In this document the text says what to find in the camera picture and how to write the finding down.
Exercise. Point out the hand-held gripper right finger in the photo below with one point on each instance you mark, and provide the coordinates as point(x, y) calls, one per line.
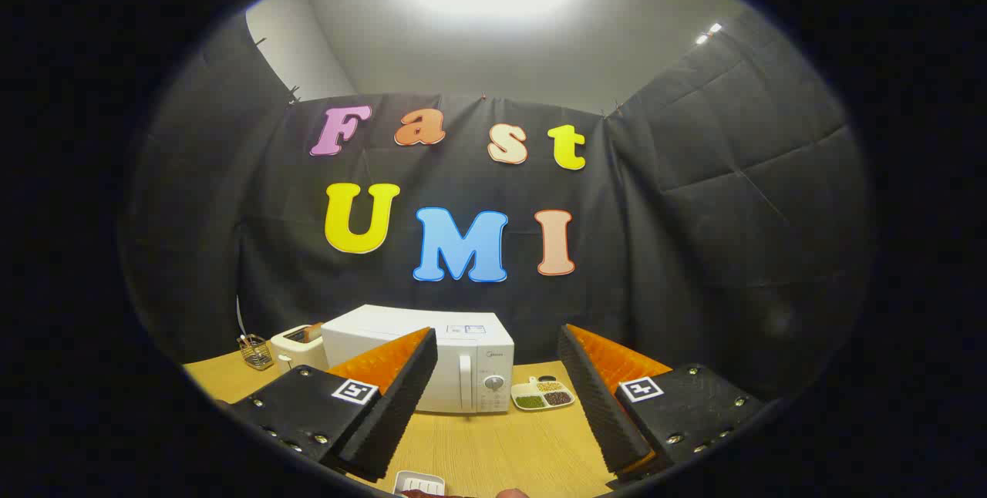
point(597, 405)

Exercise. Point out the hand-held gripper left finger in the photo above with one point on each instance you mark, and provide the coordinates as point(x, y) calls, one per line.
point(401, 405)

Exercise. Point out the white toaster oven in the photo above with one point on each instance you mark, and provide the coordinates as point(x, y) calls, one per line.
point(385, 324)

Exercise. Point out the brown meat piece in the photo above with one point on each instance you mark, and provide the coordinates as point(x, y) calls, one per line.
point(422, 493)

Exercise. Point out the white pop-up toaster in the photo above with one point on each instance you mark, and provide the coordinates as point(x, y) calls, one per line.
point(297, 351)

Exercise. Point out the white divided dish of beans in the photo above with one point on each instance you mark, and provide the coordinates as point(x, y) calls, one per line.
point(544, 398)

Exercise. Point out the white rectangular plate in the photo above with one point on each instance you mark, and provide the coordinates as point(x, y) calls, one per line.
point(416, 479)

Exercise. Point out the brown bread slice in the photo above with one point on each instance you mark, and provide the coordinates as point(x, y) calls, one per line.
point(314, 332)

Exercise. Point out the small ceiling spotlight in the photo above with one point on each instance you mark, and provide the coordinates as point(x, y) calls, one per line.
point(709, 33)

